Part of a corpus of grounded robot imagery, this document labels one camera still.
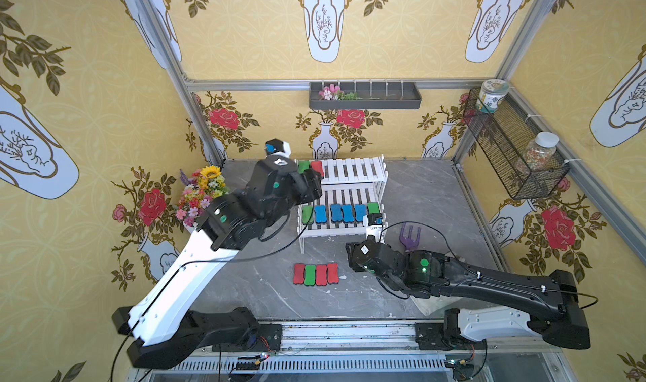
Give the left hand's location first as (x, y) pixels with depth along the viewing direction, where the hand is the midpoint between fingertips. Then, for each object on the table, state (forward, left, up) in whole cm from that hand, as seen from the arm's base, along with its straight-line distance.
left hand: (301, 177), depth 62 cm
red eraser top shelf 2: (-10, +3, -39) cm, 41 cm away
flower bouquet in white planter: (+18, +37, -23) cm, 47 cm away
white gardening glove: (-21, -39, -39) cm, 59 cm away
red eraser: (-11, -5, -39) cm, 41 cm away
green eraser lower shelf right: (+7, -23, -26) cm, 35 cm away
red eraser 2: (-10, -8, -38) cm, 41 cm away
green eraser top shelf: (-10, -1, -39) cm, 41 cm away
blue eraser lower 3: (+5, -14, -24) cm, 28 cm away
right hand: (-8, -14, -20) cm, 25 cm away
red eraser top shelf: (+14, -4, -12) cm, 19 cm away
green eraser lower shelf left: (+6, 0, -26) cm, 27 cm away
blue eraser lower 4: (+6, -18, -25) cm, 32 cm away
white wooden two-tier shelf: (+9, -13, -13) cm, 21 cm away
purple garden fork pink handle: (+1, -38, -40) cm, 55 cm away
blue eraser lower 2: (+5, -10, -26) cm, 28 cm away
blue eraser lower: (+6, -5, -26) cm, 27 cm away
